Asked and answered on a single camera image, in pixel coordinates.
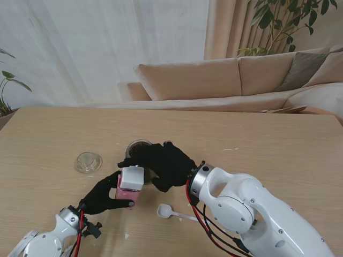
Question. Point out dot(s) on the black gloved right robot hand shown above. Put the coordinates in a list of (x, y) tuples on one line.
[(166, 166)]

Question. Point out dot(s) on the white sofa cushion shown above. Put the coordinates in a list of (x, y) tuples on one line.
[(319, 99)]

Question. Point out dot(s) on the broad leaf green plant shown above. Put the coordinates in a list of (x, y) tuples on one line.
[(8, 76)]

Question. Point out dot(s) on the gray sofa cushion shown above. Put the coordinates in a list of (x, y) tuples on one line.
[(300, 69)]

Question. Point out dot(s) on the gray planter box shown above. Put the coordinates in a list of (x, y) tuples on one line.
[(6, 119)]

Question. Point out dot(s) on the white square jar cap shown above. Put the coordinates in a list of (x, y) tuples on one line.
[(131, 178)]

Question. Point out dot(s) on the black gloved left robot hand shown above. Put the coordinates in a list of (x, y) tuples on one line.
[(100, 198)]

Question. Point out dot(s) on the clear glass jar lid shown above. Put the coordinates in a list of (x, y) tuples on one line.
[(88, 163)]

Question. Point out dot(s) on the white sheer curtain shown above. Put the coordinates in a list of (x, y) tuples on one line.
[(93, 48)]

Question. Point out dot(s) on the brown cardboard piece on sofa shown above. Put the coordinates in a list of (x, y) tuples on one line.
[(286, 109)]

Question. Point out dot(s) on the tall leafy green plant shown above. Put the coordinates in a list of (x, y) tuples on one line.
[(268, 18)]

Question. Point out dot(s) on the white plastic spoon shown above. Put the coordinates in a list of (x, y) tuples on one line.
[(164, 210)]

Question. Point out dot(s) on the beige sofa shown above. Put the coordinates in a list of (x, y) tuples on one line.
[(193, 83)]

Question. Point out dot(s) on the beige pleated curtain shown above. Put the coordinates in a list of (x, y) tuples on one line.
[(230, 29)]

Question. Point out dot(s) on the glass jar of coffee beans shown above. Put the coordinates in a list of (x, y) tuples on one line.
[(134, 147)]

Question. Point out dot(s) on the pink square coffee jar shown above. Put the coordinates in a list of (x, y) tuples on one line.
[(126, 195)]

